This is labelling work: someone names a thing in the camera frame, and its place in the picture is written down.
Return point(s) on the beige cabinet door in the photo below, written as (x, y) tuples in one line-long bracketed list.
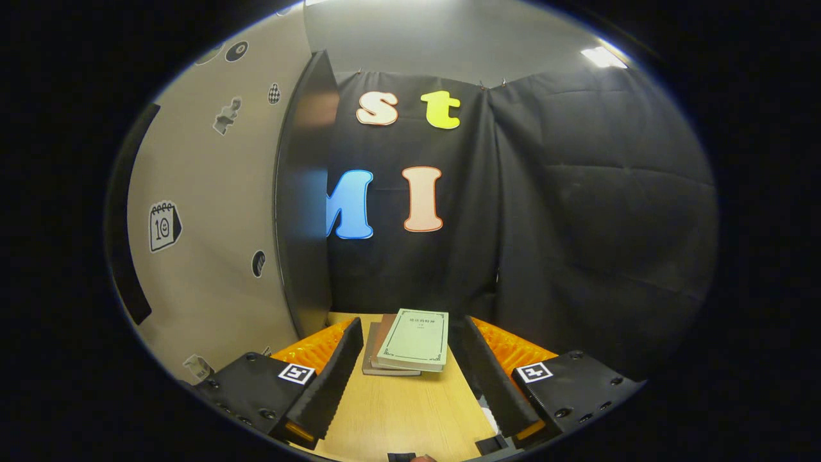
[(211, 256)]

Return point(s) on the grey book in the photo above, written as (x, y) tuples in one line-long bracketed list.
[(371, 359)]

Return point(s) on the black backdrop cloth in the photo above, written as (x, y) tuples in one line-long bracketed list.
[(577, 224)]

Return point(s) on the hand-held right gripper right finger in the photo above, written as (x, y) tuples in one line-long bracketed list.
[(490, 378)]

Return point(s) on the green cover book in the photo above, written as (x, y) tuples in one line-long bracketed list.
[(414, 340)]

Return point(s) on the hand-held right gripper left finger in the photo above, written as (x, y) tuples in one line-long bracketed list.
[(333, 378)]

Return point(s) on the brown book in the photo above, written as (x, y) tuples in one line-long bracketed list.
[(383, 333)]

